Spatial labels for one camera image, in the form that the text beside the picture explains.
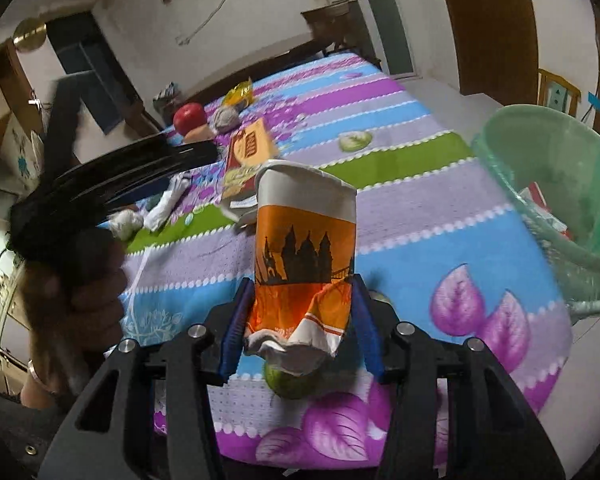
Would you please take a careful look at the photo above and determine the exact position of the flat red box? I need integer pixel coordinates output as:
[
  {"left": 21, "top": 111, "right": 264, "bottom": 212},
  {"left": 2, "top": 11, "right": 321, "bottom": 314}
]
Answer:
[{"left": 222, "top": 119, "right": 278, "bottom": 202}]

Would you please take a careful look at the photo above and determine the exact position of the red apple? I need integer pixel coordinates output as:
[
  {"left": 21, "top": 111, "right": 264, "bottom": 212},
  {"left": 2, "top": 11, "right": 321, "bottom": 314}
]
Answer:
[{"left": 173, "top": 103, "right": 207, "bottom": 133}]

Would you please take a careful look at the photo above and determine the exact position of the orange paper cup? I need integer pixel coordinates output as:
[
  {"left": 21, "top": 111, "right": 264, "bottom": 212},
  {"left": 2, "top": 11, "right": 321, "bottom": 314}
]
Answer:
[{"left": 244, "top": 159, "right": 358, "bottom": 378}]

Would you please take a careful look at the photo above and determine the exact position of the black waste basket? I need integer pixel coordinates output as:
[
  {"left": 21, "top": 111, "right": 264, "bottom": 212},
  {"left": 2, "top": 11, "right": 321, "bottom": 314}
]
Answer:
[{"left": 152, "top": 82, "right": 186, "bottom": 126}]

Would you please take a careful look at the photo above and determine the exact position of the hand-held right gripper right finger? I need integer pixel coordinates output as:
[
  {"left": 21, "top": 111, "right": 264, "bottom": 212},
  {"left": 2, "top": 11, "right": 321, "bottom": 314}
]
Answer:
[{"left": 351, "top": 272, "right": 567, "bottom": 480}]

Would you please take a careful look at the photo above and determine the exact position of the small light wooden chair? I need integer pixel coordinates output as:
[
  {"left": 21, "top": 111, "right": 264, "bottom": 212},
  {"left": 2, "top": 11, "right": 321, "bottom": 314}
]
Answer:
[{"left": 537, "top": 67, "right": 582, "bottom": 121}]

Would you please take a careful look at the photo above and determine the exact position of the dark wooden chair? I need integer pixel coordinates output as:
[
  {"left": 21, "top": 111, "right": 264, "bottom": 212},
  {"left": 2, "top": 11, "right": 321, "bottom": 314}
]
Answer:
[{"left": 301, "top": 1, "right": 376, "bottom": 58}]

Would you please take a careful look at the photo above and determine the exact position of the glass door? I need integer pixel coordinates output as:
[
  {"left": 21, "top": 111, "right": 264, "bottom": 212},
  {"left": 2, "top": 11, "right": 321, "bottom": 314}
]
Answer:
[{"left": 315, "top": 0, "right": 416, "bottom": 80}]

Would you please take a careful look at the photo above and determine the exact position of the green plastic bin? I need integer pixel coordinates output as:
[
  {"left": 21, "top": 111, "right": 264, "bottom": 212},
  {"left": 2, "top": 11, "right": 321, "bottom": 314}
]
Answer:
[{"left": 471, "top": 104, "right": 600, "bottom": 321}]

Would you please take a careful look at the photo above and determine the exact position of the dark window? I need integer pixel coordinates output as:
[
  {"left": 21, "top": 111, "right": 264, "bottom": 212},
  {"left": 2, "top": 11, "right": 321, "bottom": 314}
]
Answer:
[{"left": 46, "top": 10, "right": 148, "bottom": 136}]

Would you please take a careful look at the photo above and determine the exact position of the gold round wall plate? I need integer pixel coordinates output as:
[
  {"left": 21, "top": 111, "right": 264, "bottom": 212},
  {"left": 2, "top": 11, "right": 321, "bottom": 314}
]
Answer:
[{"left": 12, "top": 17, "right": 49, "bottom": 53}]

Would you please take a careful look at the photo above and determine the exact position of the white crumpled tissue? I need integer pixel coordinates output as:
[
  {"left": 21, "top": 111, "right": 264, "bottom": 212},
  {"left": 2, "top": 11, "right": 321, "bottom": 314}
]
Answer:
[{"left": 143, "top": 175, "right": 193, "bottom": 233}]

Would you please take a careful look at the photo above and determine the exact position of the floral striped tablecloth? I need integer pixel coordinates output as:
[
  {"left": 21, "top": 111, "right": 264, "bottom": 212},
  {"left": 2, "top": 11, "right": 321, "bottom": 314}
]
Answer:
[{"left": 107, "top": 51, "right": 573, "bottom": 467}]

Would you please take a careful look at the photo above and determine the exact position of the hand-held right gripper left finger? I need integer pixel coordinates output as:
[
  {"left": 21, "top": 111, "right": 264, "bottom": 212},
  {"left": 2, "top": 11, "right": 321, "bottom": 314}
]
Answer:
[{"left": 39, "top": 276, "right": 255, "bottom": 480}]

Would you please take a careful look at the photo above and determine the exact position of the grey crumpled paper ball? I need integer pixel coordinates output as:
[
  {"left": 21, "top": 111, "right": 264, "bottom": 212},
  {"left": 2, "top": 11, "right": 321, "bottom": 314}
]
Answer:
[
  {"left": 209, "top": 105, "right": 242, "bottom": 134},
  {"left": 108, "top": 209, "right": 146, "bottom": 242}
]

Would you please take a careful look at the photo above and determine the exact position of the yellow snack bag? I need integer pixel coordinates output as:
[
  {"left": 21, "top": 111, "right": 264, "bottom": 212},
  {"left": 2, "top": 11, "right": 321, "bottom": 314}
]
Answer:
[{"left": 222, "top": 78, "right": 255, "bottom": 109}]

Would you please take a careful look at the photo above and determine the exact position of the brown wooden door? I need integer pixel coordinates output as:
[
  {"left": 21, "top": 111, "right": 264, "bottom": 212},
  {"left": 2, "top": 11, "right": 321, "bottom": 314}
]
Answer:
[{"left": 432, "top": 0, "right": 540, "bottom": 107}]

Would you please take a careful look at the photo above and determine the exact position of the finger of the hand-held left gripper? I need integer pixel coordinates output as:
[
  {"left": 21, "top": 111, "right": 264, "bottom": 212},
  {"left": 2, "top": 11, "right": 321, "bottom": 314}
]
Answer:
[
  {"left": 55, "top": 141, "right": 220, "bottom": 211},
  {"left": 42, "top": 74, "right": 101, "bottom": 181}
]

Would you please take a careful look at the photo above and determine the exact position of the person's left hand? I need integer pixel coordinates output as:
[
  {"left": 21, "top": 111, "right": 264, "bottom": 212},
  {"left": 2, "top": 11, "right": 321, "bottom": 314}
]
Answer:
[{"left": 22, "top": 232, "right": 127, "bottom": 356}]

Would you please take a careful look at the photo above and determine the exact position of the dark wooden bench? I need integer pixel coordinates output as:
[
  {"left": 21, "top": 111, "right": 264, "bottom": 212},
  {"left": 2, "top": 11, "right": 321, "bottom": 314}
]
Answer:
[{"left": 182, "top": 35, "right": 331, "bottom": 107}]

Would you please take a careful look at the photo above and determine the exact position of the silver bracelet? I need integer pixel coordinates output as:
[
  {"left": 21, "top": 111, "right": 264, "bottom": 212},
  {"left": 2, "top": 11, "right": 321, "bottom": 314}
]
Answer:
[{"left": 27, "top": 359, "right": 63, "bottom": 396}]

